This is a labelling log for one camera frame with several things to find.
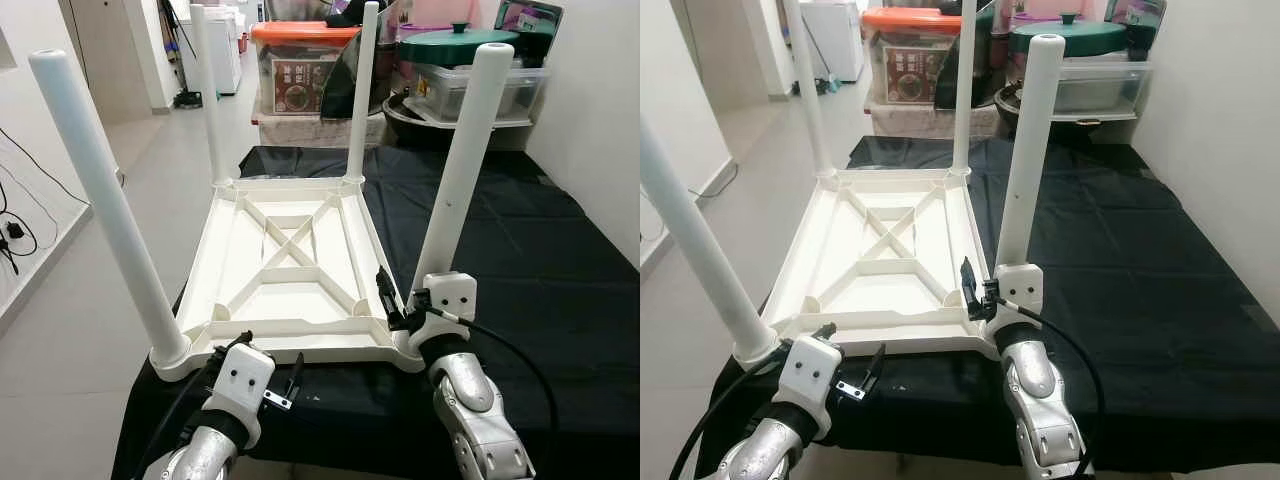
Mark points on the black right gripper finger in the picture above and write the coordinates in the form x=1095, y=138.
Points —
x=968, y=282
x=385, y=290

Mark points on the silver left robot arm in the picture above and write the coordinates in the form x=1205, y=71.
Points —
x=770, y=450
x=200, y=450

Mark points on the white plastic table top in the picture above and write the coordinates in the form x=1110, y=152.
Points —
x=850, y=290
x=250, y=300

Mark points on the black tablecloth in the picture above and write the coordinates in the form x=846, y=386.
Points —
x=1150, y=250
x=540, y=250

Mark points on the black round pan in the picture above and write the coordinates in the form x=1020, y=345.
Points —
x=1080, y=128
x=410, y=128

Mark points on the beige padded base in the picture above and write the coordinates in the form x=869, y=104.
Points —
x=920, y=118
x=310, y=128

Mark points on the shiny black bag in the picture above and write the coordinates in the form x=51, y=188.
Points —
x=943, y=85
x=340, y=85

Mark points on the clear plastic storage box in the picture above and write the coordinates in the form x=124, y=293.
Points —
x=1100, y=85
x=440, y=90

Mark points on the orange lid storage box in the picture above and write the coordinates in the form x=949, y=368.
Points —
x=300, y=75
x=910, y=65

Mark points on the black floor mop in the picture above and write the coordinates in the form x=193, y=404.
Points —
x=822, y=87
x=187, y=97

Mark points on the green round lid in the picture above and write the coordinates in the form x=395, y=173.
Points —
x=455, y=45
x=1085, y=38

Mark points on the white appliance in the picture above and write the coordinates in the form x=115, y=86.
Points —
x=840, y=35
x=225, y=50

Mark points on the pink storage box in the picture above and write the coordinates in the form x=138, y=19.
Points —
x=435, y=10
x=1040, y=5

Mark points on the colourful printed box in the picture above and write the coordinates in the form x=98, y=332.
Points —
x=525, y=20
x=1135, y=12

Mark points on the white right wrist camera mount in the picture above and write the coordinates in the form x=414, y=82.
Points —
x=450, y=295
x=1020, y=285

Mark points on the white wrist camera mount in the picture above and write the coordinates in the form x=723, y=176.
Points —
x=450, y=295
x=808, y=370
x=1020, y=285
x=240, y=380

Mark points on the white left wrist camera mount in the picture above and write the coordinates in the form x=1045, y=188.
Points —
x=808, y=370
x=240, y=380

